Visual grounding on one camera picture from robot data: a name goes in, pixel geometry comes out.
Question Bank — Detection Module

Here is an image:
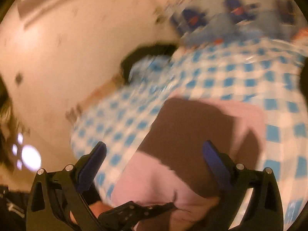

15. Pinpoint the pink and brown jacket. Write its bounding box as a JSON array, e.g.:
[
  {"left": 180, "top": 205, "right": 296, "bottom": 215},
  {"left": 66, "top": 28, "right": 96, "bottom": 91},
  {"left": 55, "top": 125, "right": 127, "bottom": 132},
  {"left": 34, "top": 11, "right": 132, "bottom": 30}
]
[{"left": 111, "top": 97, "right": 265, "bottom": 230}]

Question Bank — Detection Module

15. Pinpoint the person's left hand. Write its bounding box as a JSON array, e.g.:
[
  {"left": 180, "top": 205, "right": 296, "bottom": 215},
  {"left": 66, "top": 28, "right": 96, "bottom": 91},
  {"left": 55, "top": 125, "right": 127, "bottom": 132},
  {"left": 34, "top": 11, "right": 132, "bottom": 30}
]
[{"left": 69, "top": 200, "right": 114, "bottom": 224}]

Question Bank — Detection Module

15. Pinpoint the blue white checkered plastic cover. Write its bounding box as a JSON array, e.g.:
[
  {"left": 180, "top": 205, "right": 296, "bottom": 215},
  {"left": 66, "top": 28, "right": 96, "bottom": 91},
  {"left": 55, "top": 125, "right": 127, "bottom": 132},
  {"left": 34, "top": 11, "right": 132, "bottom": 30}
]
[{"left": 70, "top": 38, "right": 307, "bottom": 228}]

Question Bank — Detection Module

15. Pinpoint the whale print curtain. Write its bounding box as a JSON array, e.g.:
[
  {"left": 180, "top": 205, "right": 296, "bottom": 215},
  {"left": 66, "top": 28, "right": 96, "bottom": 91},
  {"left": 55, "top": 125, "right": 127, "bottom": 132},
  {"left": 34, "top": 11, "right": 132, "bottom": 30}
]
[{"left": 166, "top": 0, "right": 307, "bottom": 47}]

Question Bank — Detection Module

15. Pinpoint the black garment by wall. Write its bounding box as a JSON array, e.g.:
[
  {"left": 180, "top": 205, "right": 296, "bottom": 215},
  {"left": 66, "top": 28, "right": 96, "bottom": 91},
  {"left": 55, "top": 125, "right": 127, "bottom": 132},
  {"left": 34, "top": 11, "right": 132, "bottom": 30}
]
[{"left": 120, "top": 43, "right": 178, "bottom": 85}]

